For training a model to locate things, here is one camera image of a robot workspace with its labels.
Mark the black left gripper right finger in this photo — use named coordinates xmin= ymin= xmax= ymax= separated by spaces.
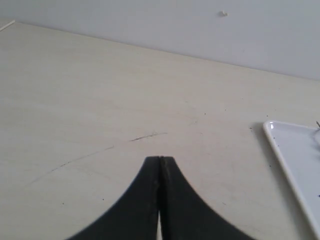
xmin=159 ymin=156 xmax=253 ymax=240

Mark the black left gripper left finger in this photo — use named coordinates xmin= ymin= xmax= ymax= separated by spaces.
xmin=70 ymin=156 xmax=160 ymax=240

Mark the white rectangular plastic tray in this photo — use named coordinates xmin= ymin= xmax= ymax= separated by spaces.
xmin=263 ymin=120 xmax=320 ymax=239

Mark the small white wall hook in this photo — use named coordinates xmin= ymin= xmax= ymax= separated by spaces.
xmin=220 ymin=11 xmax=229 ymax=17

